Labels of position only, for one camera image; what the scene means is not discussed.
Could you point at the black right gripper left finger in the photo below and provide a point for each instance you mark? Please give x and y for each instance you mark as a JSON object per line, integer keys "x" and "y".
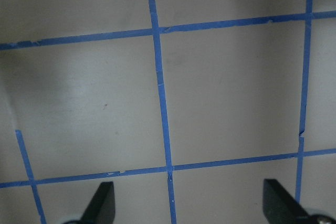
{"x": 101, "y": 208}

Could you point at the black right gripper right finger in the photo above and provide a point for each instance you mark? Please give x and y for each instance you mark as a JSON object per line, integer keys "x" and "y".
{"x": 279, "y": 206}

